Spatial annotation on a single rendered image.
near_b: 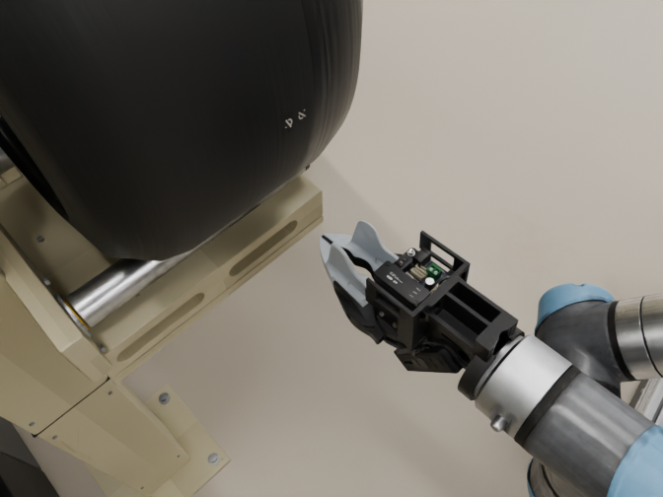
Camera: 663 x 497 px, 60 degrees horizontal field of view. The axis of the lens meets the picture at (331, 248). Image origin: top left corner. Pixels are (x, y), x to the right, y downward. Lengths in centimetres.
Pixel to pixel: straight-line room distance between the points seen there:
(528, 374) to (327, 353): 117
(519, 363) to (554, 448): 6
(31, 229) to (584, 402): 75
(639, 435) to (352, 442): 113
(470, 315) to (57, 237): 62
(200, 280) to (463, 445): 100
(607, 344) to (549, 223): 136
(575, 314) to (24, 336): 62
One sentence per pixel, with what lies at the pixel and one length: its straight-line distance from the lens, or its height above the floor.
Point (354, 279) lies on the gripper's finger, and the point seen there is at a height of 103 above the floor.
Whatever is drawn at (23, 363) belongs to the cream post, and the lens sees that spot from 83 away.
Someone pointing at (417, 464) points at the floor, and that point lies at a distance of 153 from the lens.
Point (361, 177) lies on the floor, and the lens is 190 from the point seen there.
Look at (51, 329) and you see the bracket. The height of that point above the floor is 95.
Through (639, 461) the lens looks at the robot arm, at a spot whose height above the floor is 109.
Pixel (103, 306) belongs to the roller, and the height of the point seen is 91.
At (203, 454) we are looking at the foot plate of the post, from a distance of 154.
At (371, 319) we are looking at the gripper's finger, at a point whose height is 102.
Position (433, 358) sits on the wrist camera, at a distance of 51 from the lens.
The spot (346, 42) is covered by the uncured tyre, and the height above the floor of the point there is 119.
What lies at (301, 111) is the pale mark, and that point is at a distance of 47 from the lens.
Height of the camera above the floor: 149
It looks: 59 degrees down
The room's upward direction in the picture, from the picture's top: straight up
